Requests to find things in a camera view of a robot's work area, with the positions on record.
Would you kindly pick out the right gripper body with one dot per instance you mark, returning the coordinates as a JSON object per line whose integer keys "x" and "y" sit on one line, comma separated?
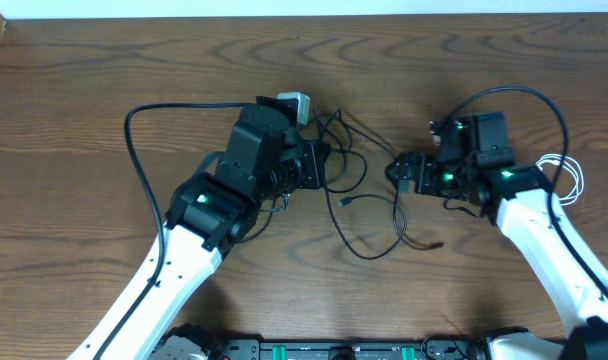
{"x": 428, "y": 175}

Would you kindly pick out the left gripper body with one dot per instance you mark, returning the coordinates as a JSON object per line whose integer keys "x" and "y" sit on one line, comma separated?
{"x": 311, "y": 166}

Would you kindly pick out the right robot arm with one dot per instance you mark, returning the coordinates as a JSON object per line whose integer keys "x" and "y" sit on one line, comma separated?
{"x": 475, "y": 163}

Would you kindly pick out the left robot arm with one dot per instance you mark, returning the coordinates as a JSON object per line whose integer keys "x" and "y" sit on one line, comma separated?
{"x": 266, "y": 158}

